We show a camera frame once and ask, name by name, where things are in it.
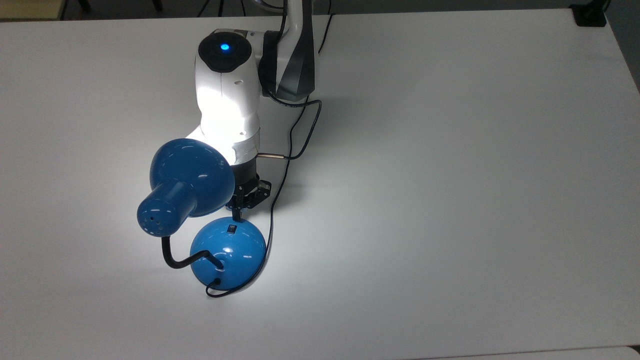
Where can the black table clamp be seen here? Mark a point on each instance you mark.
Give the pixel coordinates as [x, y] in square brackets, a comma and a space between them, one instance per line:
[590, 15]

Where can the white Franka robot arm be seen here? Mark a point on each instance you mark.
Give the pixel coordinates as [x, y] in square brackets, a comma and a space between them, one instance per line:
[225, 100]

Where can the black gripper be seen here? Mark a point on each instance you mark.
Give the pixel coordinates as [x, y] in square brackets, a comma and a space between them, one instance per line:
[247, 180]

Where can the light wooden furniture piece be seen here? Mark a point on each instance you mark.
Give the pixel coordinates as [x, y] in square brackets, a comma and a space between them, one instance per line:
[30, 7]

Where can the blue gooseneck desk lamp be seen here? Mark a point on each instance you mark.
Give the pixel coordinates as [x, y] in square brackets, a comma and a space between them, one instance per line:
[190, 175]

